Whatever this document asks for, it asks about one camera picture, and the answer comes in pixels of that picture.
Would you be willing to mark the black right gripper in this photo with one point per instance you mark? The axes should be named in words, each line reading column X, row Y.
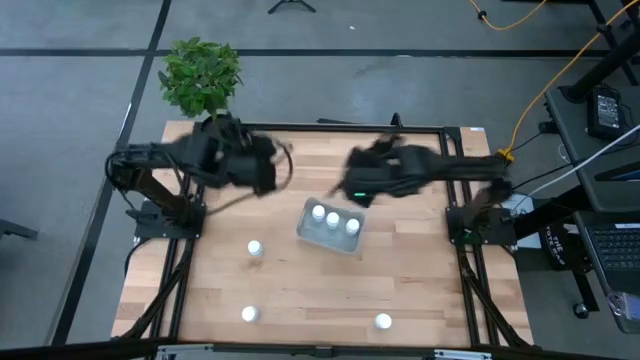
column 385, row 175

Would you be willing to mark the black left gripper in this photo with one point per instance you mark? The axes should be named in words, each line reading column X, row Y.
column 240, row 165

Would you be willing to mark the white pill bottle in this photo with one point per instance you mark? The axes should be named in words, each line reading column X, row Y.
column 383, row 320
column 249, row 313
column 332, row 219
column 255, row 248
column 318, row 212
column 352, row 226

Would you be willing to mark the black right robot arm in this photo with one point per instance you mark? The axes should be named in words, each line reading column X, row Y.
column 465, row 167

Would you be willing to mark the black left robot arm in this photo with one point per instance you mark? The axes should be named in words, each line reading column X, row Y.
column 155, row 150

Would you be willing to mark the grey plastic basket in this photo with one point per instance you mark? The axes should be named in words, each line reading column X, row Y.
column 325, row 240

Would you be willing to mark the black plant pot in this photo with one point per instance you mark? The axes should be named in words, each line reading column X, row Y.
column 225, row 121

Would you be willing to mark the black flat bar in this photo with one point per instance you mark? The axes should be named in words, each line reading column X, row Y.
column 337, row 121

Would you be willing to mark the green leafy plant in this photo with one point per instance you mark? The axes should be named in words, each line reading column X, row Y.
column 200, row 75

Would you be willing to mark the black tripod feet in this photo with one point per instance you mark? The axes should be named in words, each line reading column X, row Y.
column 291, row 2

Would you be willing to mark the black bag with white print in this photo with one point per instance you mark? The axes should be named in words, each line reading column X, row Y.
column 555, row 245

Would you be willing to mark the black side desk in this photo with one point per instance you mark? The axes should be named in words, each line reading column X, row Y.
column 570, row 130

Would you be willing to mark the dark furniture leg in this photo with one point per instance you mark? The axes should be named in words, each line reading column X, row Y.
column 17, row 230

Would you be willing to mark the black caster wheel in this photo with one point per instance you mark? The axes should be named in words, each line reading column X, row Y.
column 581, row 311

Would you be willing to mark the black power adapter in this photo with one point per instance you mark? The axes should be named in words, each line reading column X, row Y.
column 606, row 112

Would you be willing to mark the dark laptop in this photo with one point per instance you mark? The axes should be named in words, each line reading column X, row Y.
column 617, row 250

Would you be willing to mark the black metal stand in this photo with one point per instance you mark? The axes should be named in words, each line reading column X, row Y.
column 600, row 70

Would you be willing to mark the black aluminium table frame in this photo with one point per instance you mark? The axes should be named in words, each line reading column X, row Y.
column 310, row 127

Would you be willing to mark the black frame clamp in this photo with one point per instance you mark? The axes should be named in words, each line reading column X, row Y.
column 396, row 120

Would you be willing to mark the black overhead mount beam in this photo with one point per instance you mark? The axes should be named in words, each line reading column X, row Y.
column 325, row 351

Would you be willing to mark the silver metal bracket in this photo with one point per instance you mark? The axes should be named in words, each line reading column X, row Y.
column 182, row 352
column 462, row 355

